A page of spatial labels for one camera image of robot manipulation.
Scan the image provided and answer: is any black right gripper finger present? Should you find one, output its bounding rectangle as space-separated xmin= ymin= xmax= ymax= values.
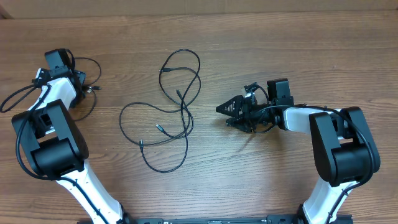
xmin=226 ymin=118 xmax=252 ymax=133
xmin=216 ymin=95 xmax=244 ymax=118

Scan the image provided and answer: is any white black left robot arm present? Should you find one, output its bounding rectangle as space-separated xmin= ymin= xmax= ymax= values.
xmin=12 ymin=66 xmax=133 ymax=223

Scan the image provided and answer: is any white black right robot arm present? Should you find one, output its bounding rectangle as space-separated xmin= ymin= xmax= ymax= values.
xmin=216 ymin=78 xmax=381 ymax=223

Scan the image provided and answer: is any black cable bundle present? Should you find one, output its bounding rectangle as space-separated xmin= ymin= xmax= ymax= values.
xmin=119 ymin=49 xmax=201 ymax=174

